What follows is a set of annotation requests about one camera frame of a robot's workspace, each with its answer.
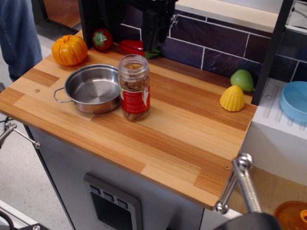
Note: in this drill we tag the white toy sink counter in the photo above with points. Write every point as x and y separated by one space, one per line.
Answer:
277 143

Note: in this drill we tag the blue plastic bowl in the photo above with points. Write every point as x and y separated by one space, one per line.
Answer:
293 100

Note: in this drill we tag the red toy chili pepper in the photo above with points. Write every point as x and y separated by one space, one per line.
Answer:
136 47

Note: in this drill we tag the right metal clamp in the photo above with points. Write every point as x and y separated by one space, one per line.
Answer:
255 219

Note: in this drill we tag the orange toy pumpkin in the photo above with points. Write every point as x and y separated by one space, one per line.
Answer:
69 50

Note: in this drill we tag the red toy tomato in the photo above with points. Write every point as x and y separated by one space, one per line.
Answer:
102 39

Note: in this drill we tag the stainless steel pot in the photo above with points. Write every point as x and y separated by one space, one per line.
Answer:
94 89

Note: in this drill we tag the yellow toy corn piece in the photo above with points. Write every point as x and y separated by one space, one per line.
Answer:
232 99

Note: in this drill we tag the clear almond jar red label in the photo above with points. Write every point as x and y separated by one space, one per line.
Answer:
134 80

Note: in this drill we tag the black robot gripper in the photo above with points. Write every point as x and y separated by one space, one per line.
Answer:
156 21

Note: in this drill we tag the grey toy fridge cabinet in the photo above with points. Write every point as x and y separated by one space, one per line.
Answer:
98 195

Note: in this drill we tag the green toy pear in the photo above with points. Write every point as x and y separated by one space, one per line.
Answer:
243 79

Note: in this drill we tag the black vertical post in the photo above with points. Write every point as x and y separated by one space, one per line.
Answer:
272 50

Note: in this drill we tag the person's blue jeans leg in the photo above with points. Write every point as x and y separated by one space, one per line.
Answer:
20 46

